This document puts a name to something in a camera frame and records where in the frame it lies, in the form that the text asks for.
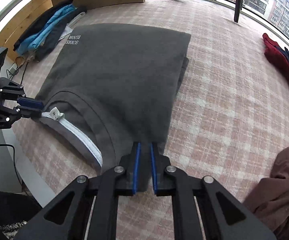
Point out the grey daisy print t-shirt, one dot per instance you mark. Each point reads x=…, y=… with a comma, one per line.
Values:
x=119, y=80

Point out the black tweed sweater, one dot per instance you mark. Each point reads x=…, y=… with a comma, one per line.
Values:
x=7, y=210

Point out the dark grey folded garment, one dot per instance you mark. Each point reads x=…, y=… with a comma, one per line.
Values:
x=57, y=35

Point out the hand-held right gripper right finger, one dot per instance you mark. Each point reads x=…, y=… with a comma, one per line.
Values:
x=153, y=170

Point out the red garment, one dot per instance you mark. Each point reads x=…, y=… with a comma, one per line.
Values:
x=277, y=55

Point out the blue folded garment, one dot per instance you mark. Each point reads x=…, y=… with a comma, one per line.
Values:
x=44, y=33

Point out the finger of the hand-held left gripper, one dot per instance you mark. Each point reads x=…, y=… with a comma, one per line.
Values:
x=27, y=113
x=30, y=103

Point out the white power adapter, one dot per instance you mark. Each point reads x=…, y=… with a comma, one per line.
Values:
x=13, y=68

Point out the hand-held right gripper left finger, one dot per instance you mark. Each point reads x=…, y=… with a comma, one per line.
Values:
x=136, y=170

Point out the pine plank board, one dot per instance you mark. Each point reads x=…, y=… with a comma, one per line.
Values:
x=22, y=20

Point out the white folded cloth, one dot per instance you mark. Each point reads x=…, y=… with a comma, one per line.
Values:
x=70, y=26

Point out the brown garment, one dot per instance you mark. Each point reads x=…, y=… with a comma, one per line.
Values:
x=279, y=195

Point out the black folded garment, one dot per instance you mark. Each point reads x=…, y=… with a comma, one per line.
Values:
x=39, y=22

